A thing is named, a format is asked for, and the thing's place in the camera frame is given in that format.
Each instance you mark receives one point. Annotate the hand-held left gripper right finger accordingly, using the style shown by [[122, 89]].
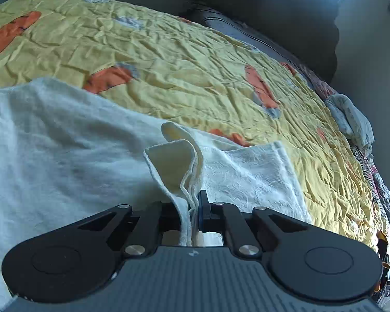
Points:
[[201, 209]]

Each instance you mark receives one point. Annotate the yellow printed quilt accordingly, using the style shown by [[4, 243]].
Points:
[[188, 71]]

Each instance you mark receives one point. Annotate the white towel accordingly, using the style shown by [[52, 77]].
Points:
[[68, 152]]

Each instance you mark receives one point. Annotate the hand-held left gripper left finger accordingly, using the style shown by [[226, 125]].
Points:
[[151, 221]]

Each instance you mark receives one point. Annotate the patterned bed sheet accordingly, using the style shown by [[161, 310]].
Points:
[[381, 195]]

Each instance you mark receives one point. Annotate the dark padded headboard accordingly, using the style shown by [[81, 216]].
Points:
[[279, 13]]

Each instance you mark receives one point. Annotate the dark patterned pillow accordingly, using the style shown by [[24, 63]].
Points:
[[247, 35]]

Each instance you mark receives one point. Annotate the folded light blue cloth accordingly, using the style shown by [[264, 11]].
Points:
[[352, 117]]

